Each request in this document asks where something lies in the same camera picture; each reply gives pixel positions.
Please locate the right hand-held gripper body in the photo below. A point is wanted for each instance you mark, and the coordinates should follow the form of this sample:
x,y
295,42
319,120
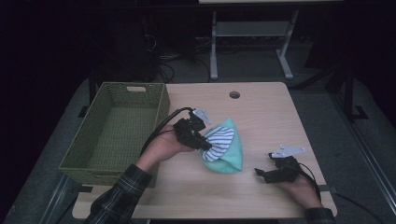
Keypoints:
x,y
286,169

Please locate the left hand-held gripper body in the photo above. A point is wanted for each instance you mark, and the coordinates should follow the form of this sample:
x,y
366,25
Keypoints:
x,y
188,130

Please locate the mint green shirt striped collar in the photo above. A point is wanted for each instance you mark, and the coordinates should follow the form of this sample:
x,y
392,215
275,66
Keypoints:
x,y
229,155

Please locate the green woven basket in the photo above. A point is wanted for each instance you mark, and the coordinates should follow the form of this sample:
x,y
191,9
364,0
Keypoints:
x,y
118,133

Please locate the person's right hand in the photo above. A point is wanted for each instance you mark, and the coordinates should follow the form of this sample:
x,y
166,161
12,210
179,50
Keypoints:
x,y
300,191

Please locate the person's left hand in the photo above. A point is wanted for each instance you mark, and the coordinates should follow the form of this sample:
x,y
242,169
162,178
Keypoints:
x,y
165,146

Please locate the black metal stand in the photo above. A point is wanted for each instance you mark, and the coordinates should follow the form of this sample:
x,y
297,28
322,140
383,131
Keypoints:
x,y
350,93

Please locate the white metal stand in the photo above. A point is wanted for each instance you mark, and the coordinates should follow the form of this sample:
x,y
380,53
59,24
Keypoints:
x,y
253,29

